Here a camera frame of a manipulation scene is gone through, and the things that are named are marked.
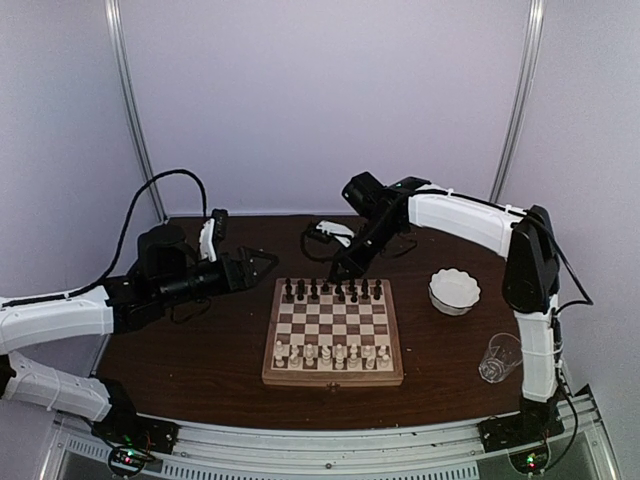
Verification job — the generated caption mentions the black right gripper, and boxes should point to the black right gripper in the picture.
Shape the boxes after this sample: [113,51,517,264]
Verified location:
[329,215,403,284]

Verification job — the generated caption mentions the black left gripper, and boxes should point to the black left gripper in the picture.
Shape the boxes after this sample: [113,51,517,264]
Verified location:
[154,245,278,309]

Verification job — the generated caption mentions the white knight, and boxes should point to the white knight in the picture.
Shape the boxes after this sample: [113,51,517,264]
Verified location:
[364,355,376,370]

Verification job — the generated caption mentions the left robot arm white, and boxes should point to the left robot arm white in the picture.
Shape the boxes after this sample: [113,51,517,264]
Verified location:
[1,209,279,444]

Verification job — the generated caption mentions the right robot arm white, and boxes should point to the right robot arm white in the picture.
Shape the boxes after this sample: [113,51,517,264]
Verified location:
[315,172,569,442]

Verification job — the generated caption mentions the wooden chess board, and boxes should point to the wooden chess board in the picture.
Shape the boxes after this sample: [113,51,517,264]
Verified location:
[262,278,404,388]

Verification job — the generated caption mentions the dark rook corner piece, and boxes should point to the dark rook corner piece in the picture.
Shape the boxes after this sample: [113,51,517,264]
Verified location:
[373,279,382,300]

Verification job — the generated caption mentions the white scalloped bowl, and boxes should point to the white scalloped bowl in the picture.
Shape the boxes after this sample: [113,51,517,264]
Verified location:
[428,268,481,317]

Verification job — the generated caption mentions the dark rook far piece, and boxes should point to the dark rook far piece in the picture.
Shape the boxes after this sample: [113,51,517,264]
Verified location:
[284,278,294,302]

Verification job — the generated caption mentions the clear plastic cup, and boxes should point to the clear plastic cup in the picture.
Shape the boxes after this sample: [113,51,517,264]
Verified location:
[478,333,522,384]

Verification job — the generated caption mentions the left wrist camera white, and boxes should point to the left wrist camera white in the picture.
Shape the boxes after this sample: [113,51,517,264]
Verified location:
[199,209,228,263]

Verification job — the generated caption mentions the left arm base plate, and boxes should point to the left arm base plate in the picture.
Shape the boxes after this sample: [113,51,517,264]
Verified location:
[92,406,179,454]

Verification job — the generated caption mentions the right aluminium corner post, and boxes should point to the right aluminium corner post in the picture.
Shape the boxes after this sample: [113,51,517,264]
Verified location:
[489,0,546,204]

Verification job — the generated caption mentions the aluminium corner post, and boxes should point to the aluminium corner post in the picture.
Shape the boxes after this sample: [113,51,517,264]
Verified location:
[489,0,546,204]
[103,0,166,221]

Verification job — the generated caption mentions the left aluminium corner post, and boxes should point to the left aluminium corner post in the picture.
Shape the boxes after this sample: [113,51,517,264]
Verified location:
[103,0,166,221]

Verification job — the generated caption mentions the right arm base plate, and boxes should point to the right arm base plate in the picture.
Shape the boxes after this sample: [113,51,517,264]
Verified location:
[477,414,565,453]

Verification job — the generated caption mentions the aluminium front rail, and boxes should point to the aluminium front rail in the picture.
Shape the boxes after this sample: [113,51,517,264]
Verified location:
[36,394,621,479]

